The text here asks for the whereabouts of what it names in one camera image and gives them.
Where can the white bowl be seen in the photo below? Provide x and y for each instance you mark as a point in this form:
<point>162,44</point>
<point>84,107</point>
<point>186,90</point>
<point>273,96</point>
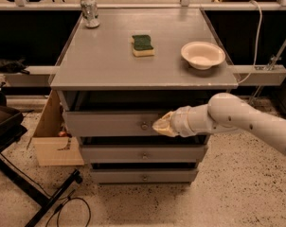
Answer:
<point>202,55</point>

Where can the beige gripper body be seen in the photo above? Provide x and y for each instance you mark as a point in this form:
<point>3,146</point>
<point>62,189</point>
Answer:
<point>180,122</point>

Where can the grey drawer cabinet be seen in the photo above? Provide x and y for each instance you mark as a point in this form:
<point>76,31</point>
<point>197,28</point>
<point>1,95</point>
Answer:
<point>99,71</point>

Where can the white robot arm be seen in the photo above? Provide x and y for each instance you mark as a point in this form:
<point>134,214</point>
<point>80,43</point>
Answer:
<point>224,113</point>

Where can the grey drawer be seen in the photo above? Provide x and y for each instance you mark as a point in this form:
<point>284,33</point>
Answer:
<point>142,153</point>
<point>112,123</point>
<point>144,173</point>

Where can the grey bottom drawer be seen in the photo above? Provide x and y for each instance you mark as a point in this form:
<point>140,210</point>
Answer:
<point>144,173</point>

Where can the grey top drawer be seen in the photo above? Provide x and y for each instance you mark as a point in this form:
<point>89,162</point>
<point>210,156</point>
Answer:
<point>112,123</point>

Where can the metal railing beam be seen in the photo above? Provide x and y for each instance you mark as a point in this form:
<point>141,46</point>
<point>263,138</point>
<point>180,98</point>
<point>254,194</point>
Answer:
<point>41,76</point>

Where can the cardboard box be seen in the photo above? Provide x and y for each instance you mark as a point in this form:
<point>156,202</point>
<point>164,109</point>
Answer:
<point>54,145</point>

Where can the black stand frame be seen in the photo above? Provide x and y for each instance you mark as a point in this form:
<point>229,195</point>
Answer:
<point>32,195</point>

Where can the green yellow sponge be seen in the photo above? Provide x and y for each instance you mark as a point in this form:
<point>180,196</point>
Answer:
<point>142,45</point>

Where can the grey middle drawer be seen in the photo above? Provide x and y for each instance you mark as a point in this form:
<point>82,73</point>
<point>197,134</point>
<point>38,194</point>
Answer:
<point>142,153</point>

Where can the black cloth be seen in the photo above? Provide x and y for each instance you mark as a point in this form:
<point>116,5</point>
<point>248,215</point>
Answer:
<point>13,66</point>

